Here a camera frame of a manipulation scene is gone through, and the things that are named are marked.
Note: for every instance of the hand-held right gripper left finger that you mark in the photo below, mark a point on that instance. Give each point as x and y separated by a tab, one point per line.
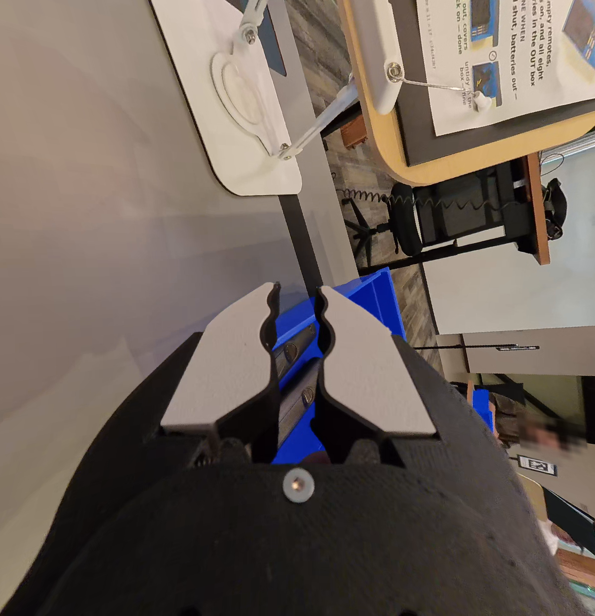
220	370

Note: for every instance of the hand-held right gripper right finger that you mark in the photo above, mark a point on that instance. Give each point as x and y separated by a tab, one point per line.
374	380

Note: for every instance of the blue plastic bin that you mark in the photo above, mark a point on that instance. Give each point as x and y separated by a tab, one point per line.
374	298

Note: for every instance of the black floor pole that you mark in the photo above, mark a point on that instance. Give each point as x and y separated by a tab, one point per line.
470	347

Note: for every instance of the small blue storage bin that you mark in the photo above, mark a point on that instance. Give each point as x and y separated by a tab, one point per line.
481	406

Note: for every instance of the white sign black symbol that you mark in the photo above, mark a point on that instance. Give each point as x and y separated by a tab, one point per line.
538	465

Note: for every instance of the wooden board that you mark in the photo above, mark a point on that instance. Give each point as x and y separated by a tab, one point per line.
470	163

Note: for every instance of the black backing panel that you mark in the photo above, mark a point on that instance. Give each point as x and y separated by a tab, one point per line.
422	144

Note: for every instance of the black tilted panel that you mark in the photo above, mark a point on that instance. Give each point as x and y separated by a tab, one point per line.
571	519

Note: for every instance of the brown wooden box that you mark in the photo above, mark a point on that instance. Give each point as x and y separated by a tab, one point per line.
353	132

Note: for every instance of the black headset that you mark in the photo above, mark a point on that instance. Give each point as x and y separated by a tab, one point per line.
556	207

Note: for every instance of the white metal document stand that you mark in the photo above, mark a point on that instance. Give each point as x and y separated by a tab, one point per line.
206	96

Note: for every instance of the printed instruction sheet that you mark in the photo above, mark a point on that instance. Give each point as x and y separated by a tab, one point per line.
518	62

